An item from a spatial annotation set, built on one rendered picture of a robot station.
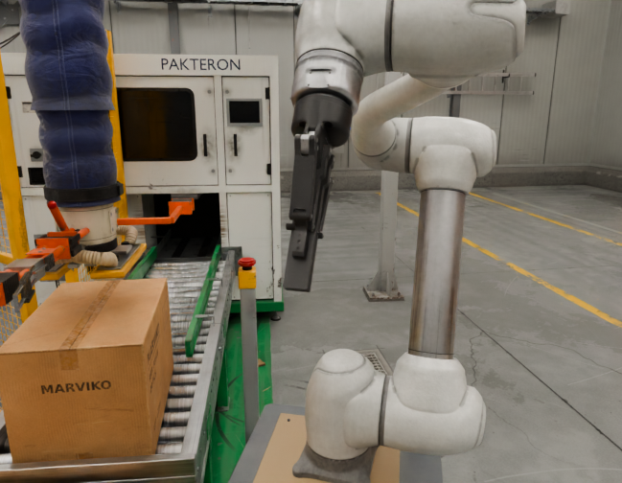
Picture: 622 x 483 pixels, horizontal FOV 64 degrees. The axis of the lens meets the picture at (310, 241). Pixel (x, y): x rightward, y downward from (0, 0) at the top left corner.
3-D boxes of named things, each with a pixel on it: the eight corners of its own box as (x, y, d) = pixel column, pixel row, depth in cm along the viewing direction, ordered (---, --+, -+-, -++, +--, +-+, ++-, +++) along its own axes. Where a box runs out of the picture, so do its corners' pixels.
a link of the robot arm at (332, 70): (287, 49, 63) (280, 90, 61) (359, 48, 61) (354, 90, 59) (303, 91, 72) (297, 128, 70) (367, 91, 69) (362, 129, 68)
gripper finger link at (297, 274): (316, 234, 60) (315, 231, 59) (309, 291, 58) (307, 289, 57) (292, 232, 60) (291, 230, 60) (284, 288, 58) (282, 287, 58)
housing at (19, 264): (18, 276, 123) (15, 258, 122) (47, 275, 123) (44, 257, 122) (4, 286, 116) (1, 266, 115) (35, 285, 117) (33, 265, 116)
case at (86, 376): (73, 375, 206) (61, 282, 196) (173, 367, 212) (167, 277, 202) (13, 476, 149) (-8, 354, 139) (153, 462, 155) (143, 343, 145)
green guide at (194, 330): (217, 255, 373) (216, 243, 371) (231, 255, 374) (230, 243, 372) (185, 357, 219) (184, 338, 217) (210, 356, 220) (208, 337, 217)
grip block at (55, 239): (47, 251, 144) (44, 231, 142) (82, 250, 145) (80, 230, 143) (35, 260, 136) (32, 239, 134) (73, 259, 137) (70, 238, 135)
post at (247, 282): (246, 480, 224) (239, 266, 199) (262, 479, 225) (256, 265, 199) (246, 492, 217) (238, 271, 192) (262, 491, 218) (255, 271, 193)
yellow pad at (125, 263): (119, 248, 184) (117, 236, 183) (147, 248, 185) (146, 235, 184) (89, 279, 151) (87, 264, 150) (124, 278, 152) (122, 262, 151)
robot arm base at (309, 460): (382, 430, 131) (384, 412, 129) (369, 493, 111) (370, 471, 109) (315, 418, 136) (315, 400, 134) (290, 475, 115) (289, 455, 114)
